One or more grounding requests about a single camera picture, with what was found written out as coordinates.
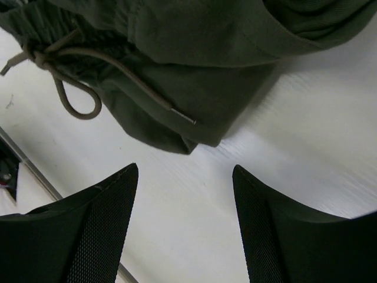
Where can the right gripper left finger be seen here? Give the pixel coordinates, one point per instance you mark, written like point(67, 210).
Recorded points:
point(79, 238)

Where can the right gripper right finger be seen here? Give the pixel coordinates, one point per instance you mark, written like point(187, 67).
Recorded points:
point(287, 241)

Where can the olive green shorts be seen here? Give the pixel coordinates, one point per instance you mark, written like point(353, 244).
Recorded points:
point(174, 74)

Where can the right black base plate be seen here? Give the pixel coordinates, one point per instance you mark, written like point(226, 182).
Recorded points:
point(9, 169)

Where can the aluminium table edge rail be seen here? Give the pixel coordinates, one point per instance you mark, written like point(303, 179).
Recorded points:
point(49, 189)

